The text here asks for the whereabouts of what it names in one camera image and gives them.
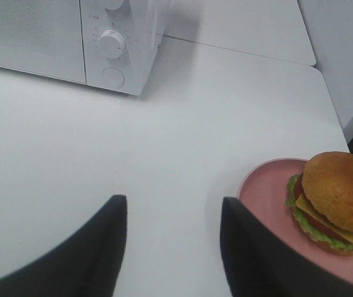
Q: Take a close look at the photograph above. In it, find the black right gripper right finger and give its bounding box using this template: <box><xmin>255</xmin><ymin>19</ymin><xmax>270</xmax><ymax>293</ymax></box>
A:
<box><xmin>219</xmin><ymin>197</ymin><xmax>353</xmax><ymax>296</ymax></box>

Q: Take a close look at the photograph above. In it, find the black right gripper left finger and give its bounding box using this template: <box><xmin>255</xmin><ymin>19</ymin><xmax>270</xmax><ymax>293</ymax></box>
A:
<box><xmin>0</xmin><ymin>195</ymin><xmax>128</xmax><ymax>296</ymax></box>

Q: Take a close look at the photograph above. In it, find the pink round plate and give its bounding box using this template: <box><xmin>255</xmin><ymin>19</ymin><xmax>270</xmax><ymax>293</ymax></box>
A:
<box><xmin>238</xmin><ymin>158</ymin><xmax>353</xmax><ymax>283</ymax></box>

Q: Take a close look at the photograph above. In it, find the burger with lettuce and cheese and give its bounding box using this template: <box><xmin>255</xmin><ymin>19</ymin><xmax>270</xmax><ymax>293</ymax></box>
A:
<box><xmin>285</xmin><ymin>152</ymin><xmax>353</xmax><ymax>256</ymax></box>

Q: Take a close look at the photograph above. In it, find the round white door button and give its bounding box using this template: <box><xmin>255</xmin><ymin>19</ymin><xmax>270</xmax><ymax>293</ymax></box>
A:
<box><xmin>102</xmin><ymin>67</ymin><xmax>124</xmax><ymax>87</ymax></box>

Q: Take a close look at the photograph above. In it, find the white microwave knob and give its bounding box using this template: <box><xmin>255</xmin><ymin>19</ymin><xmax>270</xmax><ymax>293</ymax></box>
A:
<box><xmin>98</xmin><ymin>30</ymin><xmax>126</xmax><ymax>59</ymax></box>
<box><xmin>101</xmin><ymin>0</ymin><xmax>124</xmax><ymax>11</ymax></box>

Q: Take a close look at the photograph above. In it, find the white microwave door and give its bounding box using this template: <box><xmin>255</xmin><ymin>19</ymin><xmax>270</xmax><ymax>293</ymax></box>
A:
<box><xmin>0</xmin><ymin>1</ymin><xmax>85</xmax><ymax>84</ymax></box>

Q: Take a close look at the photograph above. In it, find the white microwave oven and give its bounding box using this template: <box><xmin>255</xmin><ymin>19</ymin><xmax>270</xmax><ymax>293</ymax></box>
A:
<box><xmin>0</xmin><ymin>1</ymin><xmax>170</xmax><ymax>95</ymax></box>

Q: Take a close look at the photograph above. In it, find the white partition panel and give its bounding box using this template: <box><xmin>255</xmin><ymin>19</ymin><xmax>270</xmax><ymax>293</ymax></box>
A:
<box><xmin>299</xmin><ymin>1</ymin><xmax>353</xmax><ymax>138</ymax></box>

